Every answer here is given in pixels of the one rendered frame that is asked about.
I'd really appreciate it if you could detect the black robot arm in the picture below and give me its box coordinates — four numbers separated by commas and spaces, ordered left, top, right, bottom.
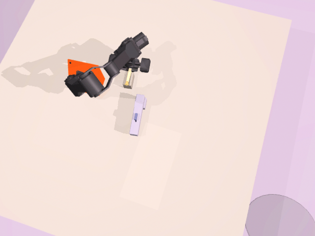
64, 32, 149, 98

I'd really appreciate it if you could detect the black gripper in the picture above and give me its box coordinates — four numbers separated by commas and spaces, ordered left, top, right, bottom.
108, 54, 151, 73

